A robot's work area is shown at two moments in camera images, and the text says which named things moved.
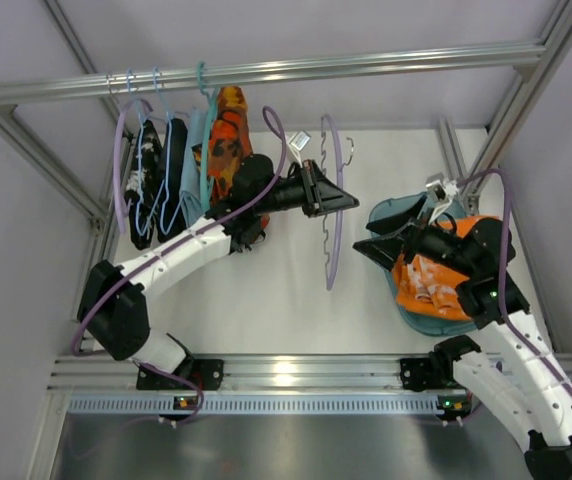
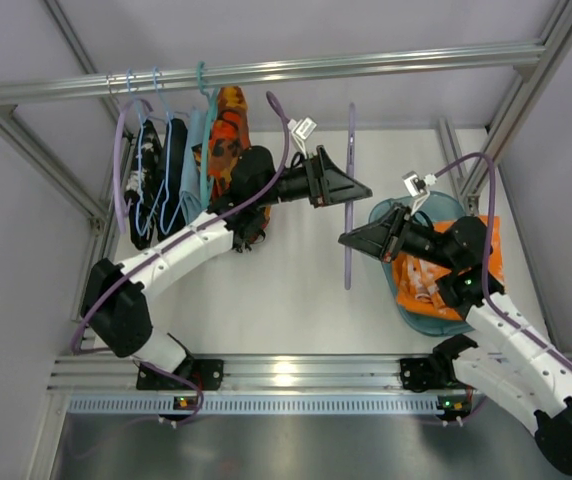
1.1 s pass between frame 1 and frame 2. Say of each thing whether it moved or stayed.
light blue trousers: stayed
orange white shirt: stayed
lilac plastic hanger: moved
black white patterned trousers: stayed
